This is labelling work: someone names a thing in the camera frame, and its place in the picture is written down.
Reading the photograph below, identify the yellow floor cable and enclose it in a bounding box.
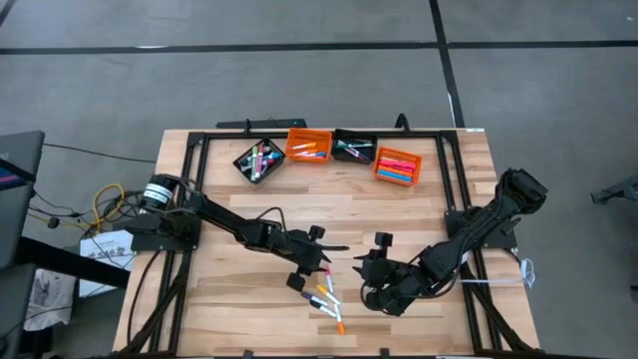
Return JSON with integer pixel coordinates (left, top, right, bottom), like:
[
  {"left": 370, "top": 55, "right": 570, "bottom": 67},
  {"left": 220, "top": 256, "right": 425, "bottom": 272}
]
[{"left": 92, "top": 182, "right": 126, "bottom": 233}]

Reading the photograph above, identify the grey stand leg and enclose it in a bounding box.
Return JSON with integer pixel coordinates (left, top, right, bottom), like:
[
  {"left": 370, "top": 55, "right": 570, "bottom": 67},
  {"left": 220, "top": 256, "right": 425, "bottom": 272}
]
[{"left": 590, "top": 174, "right": 638, "bottom": 205}]

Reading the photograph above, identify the black cable with plug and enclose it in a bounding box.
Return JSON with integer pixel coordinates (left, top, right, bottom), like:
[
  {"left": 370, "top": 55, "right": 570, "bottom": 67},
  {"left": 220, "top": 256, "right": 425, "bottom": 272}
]
[{"left": 27, "top": 191, "right": 101, "bottom": 235}]

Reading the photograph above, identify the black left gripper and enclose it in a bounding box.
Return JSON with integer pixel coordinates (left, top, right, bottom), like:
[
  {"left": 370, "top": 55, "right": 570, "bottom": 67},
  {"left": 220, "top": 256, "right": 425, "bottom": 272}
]
[{"left": 278, "top": 224, "right": 350, "bottom": 293}]

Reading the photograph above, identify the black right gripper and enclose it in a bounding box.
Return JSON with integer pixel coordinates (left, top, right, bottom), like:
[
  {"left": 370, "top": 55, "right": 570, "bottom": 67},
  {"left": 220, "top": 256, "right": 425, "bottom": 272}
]
[{"left": 352, "top": 231, "right": 429, "bottom": 317}]

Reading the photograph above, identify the white lamp cable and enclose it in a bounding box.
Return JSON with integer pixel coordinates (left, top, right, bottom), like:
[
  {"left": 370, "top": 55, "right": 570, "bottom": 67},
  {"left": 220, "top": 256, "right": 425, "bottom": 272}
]
[{"left": 456, "top": 257, "right": 537, "bottom": 290}]

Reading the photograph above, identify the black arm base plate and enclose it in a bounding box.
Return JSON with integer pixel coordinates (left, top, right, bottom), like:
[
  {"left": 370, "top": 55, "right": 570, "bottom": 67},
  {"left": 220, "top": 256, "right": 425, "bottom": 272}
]
[
  {"left": 130, "top": 218, "right": 203, "bottom": 253},
  {"left": 446, "top": 209, "right": 518, "bottom": 250}
]

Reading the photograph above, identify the black metal table frame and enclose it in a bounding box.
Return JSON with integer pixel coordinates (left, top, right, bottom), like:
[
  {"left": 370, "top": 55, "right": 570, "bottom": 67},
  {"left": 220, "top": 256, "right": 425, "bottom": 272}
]
[{"left": 122, "top": 129, "right": 534, "bottom": 359}]

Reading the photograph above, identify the black slotted plastic basket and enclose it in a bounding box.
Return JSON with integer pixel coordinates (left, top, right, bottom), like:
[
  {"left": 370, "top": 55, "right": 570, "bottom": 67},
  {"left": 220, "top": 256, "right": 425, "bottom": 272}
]
[
  {"left": 232, "top": 138, "right": 288, "bottom": 184},
  {"left": 330, "top": 128, "right": 379, "bottom": 166}
]

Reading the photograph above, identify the black beam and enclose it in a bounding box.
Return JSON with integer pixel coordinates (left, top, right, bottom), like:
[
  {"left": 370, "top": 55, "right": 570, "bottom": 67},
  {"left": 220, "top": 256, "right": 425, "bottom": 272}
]
[{"left": 19, "top": 236, "right": 131, "bottom": 289}]

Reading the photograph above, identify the purple fine whiteboard marker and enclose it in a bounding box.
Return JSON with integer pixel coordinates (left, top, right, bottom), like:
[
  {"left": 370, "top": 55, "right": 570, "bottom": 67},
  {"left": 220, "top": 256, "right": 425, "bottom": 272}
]
[{"left": 342, "top": 146, "right": 371, "bottom": 162}]

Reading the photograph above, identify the white printed paper sheet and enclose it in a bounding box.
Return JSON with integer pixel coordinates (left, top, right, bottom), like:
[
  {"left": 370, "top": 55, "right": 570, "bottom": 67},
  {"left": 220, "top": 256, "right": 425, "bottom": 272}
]
[{"left": 79, "top": 229, "right": 136, "bottom": 298}]

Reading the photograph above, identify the black power strip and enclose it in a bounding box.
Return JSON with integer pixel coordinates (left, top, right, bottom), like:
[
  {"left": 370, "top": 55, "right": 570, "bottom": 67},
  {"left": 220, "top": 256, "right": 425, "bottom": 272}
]
[{"left": 216, "top": 118, "right": 308, "bottom": 130}]

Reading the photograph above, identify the white crumpled cloth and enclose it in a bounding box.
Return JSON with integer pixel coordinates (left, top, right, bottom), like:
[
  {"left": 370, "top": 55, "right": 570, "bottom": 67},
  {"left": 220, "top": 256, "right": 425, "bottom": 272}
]
[{"left": 24, "top": 268, "right": 77, "bottom": 333}]

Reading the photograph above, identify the dark grey office chair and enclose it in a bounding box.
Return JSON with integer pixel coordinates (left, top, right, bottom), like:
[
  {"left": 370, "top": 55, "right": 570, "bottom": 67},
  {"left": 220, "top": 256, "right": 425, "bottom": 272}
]
[{"left": 0, "top": 130, "right": 46, "bottom": 359}]

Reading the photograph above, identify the purple cap white marker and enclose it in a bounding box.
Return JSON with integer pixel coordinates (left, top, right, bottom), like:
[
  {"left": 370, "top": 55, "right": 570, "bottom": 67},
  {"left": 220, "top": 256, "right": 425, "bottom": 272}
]
[{"left": 300, "top": 291, "right": 330, "bottom": 307}]

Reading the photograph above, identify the orange slotted plastic basket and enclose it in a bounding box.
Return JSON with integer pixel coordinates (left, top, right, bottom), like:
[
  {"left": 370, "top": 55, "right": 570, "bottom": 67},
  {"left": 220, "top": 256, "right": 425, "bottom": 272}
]
[
  {"left": 372, "top": 146, "right": 424, "bottom": 188},
  {"left": 284, "top": 127, "right": 333, "bottom": 165}
]

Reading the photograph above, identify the black cap white marker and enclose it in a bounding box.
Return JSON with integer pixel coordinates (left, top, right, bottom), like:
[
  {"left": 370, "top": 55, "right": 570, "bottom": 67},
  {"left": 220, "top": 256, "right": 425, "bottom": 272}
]
[{"left": 309, "top": 299, "right": 338, "bottom": 318}]

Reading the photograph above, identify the thin black floor cable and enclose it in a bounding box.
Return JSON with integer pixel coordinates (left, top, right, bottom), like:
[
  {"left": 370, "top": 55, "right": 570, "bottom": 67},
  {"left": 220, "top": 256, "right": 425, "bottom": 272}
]
[{"left": 43, "top": 143, "right": 157, "bottom": 164}]

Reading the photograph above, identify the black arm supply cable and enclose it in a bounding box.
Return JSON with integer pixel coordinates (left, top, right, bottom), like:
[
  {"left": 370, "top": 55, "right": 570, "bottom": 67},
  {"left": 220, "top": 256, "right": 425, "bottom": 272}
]
[{"left": 127, "top": 248, "right": 165, "bottom": 350}]

